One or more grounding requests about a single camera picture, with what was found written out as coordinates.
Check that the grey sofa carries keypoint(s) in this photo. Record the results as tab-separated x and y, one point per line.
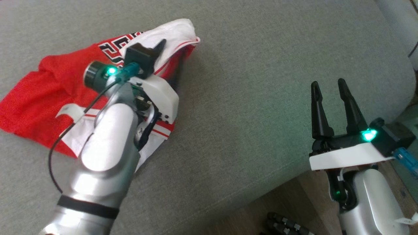
245	98

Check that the red basketball jersey white sleeves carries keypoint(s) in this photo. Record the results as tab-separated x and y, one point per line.
36	98

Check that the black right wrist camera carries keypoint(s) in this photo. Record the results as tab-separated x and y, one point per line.
393	135

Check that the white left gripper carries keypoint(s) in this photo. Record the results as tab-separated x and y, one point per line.
163	98

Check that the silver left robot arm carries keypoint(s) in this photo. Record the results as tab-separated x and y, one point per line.
107	147

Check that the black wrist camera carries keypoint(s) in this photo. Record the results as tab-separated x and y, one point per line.
140	58
393	135

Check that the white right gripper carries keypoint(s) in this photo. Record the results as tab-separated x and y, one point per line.
346	155

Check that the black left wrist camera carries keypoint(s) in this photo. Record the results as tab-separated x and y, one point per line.
140	58

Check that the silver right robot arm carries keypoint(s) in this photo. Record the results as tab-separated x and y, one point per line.
375	202

